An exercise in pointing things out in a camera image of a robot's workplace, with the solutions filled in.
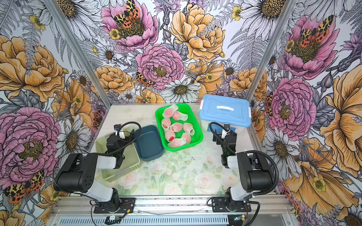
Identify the dark teal plastic tub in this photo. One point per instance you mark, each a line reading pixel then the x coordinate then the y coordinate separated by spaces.
pixel 148 144

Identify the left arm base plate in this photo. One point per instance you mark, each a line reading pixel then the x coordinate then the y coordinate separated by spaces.
pixel 123 205

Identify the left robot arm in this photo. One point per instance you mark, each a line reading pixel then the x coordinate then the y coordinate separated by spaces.
pixel 77 174

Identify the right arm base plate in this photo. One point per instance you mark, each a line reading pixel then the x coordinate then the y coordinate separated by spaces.
pixel 220 204

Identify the blue lidded storage box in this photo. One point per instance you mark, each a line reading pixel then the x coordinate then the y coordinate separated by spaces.
pixel 224 110

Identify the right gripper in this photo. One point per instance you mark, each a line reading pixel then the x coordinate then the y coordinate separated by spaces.
pixel 228 144

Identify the pale green perforated basket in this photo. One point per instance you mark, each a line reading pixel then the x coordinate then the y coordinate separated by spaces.
pixel 129 164

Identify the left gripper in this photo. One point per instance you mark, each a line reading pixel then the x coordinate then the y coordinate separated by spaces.
pixel 113 141

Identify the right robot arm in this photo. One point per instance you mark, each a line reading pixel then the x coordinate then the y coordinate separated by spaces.
pixel 258 172

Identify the aluminium front rail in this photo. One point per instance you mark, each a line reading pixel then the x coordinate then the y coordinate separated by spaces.
pixel 182 210

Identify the bright green plastic basket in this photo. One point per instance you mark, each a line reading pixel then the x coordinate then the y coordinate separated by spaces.
pixel 186 109

